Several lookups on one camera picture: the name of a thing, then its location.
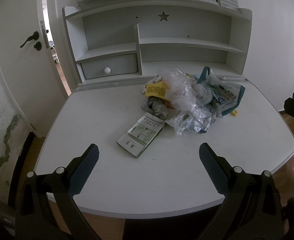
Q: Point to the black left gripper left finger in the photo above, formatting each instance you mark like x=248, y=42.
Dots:
x=35, y=218

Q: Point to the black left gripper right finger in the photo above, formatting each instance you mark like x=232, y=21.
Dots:
x=251, y=208

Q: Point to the green white cigarette box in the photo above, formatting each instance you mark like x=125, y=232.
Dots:
x=137, y=139

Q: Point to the grey blue wrapper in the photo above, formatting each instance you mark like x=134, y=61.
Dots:
x=155, y=106

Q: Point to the teal white plastic bag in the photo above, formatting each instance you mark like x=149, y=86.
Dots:
x=225, y=97

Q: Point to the clear crumpled plastic bag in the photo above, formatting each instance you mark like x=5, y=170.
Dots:
x=192, y=115

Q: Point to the yellow printed wrapper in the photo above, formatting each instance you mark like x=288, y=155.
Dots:
x=159, y=90

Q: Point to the grey drawer with white knob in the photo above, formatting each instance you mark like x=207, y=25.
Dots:
x=114, y=65

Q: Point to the white door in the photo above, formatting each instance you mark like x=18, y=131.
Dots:
x=30, y=77

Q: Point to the white desk hutch shelf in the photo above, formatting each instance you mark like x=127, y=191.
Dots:
x=185, y=34

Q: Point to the black door handle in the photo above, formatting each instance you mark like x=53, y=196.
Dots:
x=34, y=37

